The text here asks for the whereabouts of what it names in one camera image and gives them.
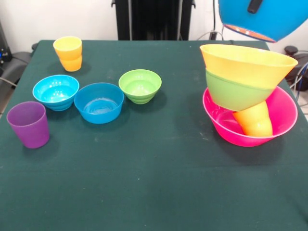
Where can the large green bowl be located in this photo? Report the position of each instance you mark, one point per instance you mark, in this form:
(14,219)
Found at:
(228,93)

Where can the medium blue bowl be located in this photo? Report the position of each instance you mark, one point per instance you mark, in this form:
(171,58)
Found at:
(276,19)

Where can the black power plug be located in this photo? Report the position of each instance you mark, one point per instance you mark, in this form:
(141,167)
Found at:
(213,35)

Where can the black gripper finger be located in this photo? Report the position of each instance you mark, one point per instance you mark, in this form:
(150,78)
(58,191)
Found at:
(254,6)

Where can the orange cup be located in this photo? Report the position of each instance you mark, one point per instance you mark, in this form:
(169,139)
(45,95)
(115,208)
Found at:
(257,122)

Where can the small green bowl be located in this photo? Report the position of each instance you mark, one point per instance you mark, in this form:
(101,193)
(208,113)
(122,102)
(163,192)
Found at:
(139,86)

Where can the large pink bowl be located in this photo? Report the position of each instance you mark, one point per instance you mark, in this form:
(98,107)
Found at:
(284,113)

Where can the large orange bowl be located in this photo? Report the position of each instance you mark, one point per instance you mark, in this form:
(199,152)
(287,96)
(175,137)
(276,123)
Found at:
(240,67)

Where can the small light blue bowl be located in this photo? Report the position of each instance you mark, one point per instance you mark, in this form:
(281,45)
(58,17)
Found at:
(56,92)

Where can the purple cup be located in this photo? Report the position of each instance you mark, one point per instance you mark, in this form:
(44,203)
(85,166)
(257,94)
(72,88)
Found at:
(29,127)

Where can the black computer tower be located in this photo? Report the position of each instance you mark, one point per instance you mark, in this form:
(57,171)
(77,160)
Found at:
(4,48)

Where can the dark green tablecloth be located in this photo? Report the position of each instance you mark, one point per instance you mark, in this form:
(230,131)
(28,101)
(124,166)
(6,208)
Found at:
(72,180)

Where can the yellow cup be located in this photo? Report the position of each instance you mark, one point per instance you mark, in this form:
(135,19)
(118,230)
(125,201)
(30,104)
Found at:
(68,55)

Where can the dark blue bowl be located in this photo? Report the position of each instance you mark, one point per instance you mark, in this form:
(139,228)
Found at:
(98,106)

